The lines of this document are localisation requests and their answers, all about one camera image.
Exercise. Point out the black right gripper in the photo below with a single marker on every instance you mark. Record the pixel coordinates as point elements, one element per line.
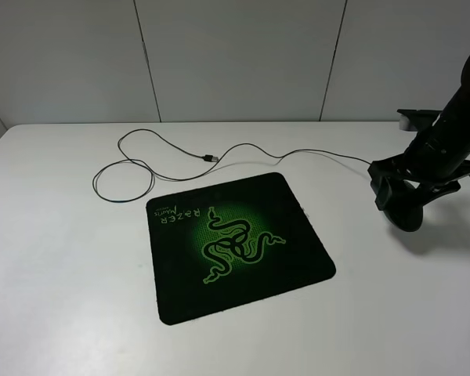
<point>436,161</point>

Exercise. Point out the black computer mouse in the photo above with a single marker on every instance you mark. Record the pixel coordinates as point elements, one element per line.
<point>409,218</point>

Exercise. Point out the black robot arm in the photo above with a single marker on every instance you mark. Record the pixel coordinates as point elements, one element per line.
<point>455,117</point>

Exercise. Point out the black green mouse pad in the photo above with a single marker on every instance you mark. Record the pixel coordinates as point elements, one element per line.
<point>230,244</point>

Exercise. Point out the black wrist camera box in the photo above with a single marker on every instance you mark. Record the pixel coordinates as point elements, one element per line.
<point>416,120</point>

